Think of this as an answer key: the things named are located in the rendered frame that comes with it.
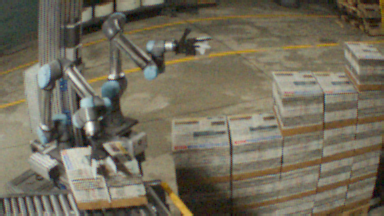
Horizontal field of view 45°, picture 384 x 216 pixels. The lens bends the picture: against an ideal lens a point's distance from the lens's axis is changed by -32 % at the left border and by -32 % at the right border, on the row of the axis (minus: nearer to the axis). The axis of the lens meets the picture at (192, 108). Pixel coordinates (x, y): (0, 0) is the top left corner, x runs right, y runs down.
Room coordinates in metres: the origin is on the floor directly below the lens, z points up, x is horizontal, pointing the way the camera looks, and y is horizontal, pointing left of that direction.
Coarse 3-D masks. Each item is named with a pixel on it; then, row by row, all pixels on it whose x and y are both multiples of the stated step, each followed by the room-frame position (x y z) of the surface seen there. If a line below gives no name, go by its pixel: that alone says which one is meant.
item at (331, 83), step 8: (312, 72) 3.31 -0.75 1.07; (320, 72) 3.30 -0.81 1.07; (328, 72) 3.30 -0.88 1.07; (320, 80) 3.17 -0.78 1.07; (328, 80) 3.16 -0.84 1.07; (336, 80) 3.16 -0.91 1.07; (344, 80) 3.16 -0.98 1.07; (328, 88) 3.03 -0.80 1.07; (336, 88) 3.02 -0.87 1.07; (344, 88) 3.02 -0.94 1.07; (352, 88) 3.01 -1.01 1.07
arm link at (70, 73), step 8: (64, 64) 2.78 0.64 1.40; (72, 64) 2.79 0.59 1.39; (64, 72) 2.76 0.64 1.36; (72, 72) 2.74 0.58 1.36; (72, 80) 2.71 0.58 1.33; (80, 80) 2.69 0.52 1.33; (80, 88) 2.66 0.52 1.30; (88, 88) 2.64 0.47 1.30; (80, 96) 2.66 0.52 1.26; (88, 96) 2.61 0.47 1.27; (96, 96) 2.60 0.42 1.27; (96, 104) 2.55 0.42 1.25; (104, 104) 2.57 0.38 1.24; (96, 112) 2.52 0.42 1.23; (104, 112) 2.55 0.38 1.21
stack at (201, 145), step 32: (192, 128) 3.19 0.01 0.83; (224, 128) 3.16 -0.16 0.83; (256, 128) 3.12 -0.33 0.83; (352, 128) 2.96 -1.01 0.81; (192, 160) 2.95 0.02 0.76; (224, 160) 2.95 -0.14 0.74; (256, 160) 2.96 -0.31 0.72; (288, 160) 2.96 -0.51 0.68; (352, 160) 2.96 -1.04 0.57; (192, 192) 2.95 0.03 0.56; (224, 192) 2.95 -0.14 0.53; (256, 192) 2.95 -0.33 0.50; (288, 192) 2.96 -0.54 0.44; (320, 192) 2.97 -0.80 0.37
